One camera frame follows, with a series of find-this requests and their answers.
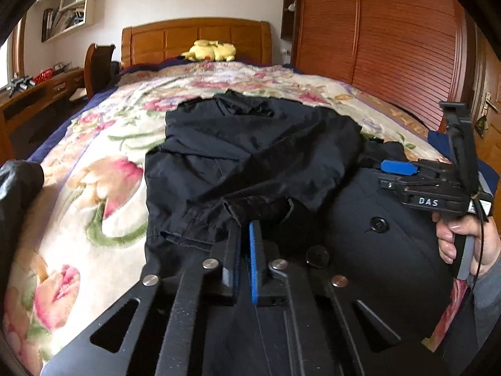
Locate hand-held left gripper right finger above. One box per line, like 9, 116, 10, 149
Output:
248, 220, 435, 376

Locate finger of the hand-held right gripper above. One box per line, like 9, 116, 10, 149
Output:
380, 159, 455, 179
378, 176, 416, 204

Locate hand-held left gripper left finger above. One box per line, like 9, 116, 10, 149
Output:
41, 219, 243, 376

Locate black buttoned coat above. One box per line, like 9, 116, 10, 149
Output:
144, 89, 466, 357

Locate person's right forearm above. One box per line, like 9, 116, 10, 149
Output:
470, 251, 501, 376

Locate person's right hand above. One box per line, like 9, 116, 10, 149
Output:
431, 211, 501, 279

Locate wooden slatted wardrobe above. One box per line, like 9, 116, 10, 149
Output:
292, 0, 480, 134

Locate wooden door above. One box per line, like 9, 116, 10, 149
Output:
472, 39, 501, 165

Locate floral blanket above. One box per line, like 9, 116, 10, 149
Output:
0, 63, 470, 376

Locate dark wooden niche shelf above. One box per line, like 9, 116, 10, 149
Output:
281, 0, 298, 40

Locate yellow plush toy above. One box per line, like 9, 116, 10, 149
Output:
180, 39, 237, 62

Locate black leather jacket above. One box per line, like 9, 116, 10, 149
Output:
0, 159, 44, 294

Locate wooden bed headboard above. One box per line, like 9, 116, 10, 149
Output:
121, 18, 272, 72

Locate wooden chair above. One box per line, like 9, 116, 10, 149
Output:
84, 43, 117, 100

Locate wooden desk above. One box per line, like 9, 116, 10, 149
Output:
0, 66, 87, 165

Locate black binders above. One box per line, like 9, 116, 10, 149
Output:
41, 8, 53, 42

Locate black cable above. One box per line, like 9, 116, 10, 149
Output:
467, 196, 486, 294

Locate brass door handle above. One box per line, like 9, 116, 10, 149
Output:
482, 93, 499, 116

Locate white wall shelf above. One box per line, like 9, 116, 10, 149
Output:
37, 0, 98, 44

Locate window with wooden frame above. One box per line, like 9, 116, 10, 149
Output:
0, 16, 27, 91

